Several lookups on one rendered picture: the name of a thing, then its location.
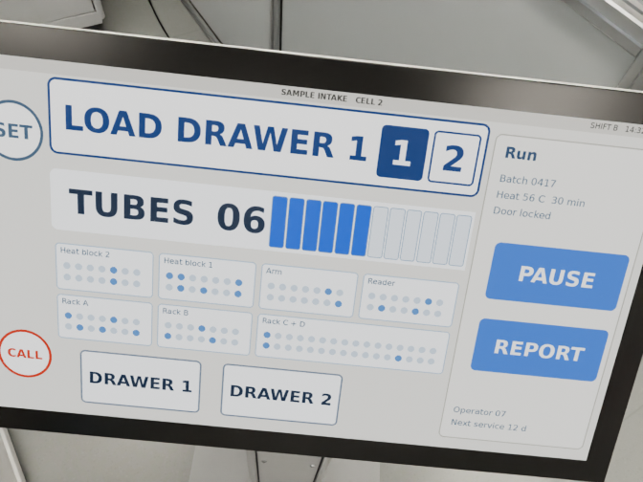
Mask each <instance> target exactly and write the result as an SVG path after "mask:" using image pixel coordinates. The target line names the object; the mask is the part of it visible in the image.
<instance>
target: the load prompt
mask: <svg viewBox="0 0 643 482"><path fill-rule="evenodd" d="M46 80H47V107H48V134H49V154H58V155H67V156H77V157H85V158H95V159H104V160H113V161H122V162H131V163H140V164H157V165H167V166H176V167H185V168H194V169H204V170H212V171H222V172H231V173H240V174H249V175H258V176H267V177H277V178H285V179H295V180H304V181H313V182H323V183H331V184H341V185H350V186H367V187H377V188H385V189H395V190H404V191H413V192H422V193H431V194H440V195H450V196H458V197H468V198H477V199H478V196H479V192H480V186H481V181H482V176H483V171H484V166H485V161H486V156H487V151H488V145H489V141H490V136H491V131H492V125H493V124H492V123H485V122H475V121H466V120H450V119H441V118H432V117H423V116H415V115H406V114H397V113H388V112H379V111H370V110H362V109H353V108H343V107H335V106H326V105H318V104H309V103H300V102H291V101H282V100H273V99H257V98H247V97H239V96H230V95H221V94H213V93H203V92H194V91H186V90H177V89H168V88H159V87H150V86H142V85H133V84H124V83H115V82H106V81H97V80H89V79H80V78H71V77H54V76H46Z"/></svg>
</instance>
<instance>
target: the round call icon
mask: <svg viewBox="0 0 643 482"><path fill-rule="evenodd" d="M0 377H9V378H18V379H29V380H39V381H49V382H54V381H55V367H54V341H53V331H51V330H40V329H31V328H21V327H10V326H1V325H0Z"/></svg>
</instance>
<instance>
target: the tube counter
mask: <svg viewBox="0 0 643 482"><path fill-rule="evenodd" d="M475 216H476V213H475V212H470V211H461V210H452V209H443V208H425V207H417V206H407V205H397V204H389V203H379V202H370V201H361V200H351V199H343V198H333V197H324V196H315V195H306V194H297V193H287V192H278V191H269V190H260V189H250V188H242V187H232V186H215V189H214V208H213V226H212V244H213V245H216V246H226V247H236V248H244V249H254V250H264V251H273V252H291V253H301V254H310V255H319V256H329V257H339V258H348V259H358V260H366V261H376V262H386V263H395V264H405V265H414V266H424V267H433V268H442V269H452V270H461V271H465V266H466V261H467V256H468V251H469V246H470V241H471V236H472V231H473V225H474V221H475Z"/></svg>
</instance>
